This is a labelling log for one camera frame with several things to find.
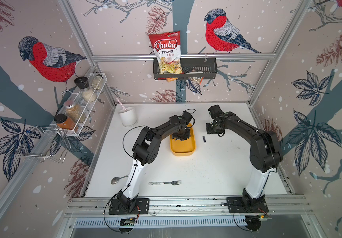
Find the yellow plastic storage box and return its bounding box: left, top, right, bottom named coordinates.
left=170, top=123, right=196, bottom=156

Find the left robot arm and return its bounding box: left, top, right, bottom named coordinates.
left=116, top=110, right=194, bottom=211

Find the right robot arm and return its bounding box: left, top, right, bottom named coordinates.
left=206, top=105, right=283, bottom=210

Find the metal fork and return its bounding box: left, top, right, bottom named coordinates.
left=149, top=180, right=181, bottom=185

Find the white ceramic cup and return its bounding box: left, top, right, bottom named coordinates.
left=118, top=107, right=138, bottom=128

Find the red Chuba cassava chips bag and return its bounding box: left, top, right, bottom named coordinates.
left=149, top=31, right=183, bottom=74

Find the pale spice jar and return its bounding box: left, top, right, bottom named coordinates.
left=91, top=74, right=104, bottom=90

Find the silver lid spice jar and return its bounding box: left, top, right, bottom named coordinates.
left=64, top=100, right=86, bottom=124

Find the black lid spice jar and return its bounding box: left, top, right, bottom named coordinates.
left=74, top=76, right=97, bottom=102

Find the orange spice jar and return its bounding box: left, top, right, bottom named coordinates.
left=54, top=114, right=76, bottom=130

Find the black wall basket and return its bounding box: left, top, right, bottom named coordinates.
left=153, top=58, right=218, bottom=80

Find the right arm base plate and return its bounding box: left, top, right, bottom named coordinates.
left=226, top=195, right=269, bottom=213

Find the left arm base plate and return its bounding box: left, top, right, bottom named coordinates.
left=108, top=197, right=150, bottom=215

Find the white wire spice rack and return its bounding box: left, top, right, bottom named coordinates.
left=50, top=72, right=107, bottom=140

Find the wire hanger rack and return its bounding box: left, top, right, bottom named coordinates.
left=14, top=126, right=72, bottom=164

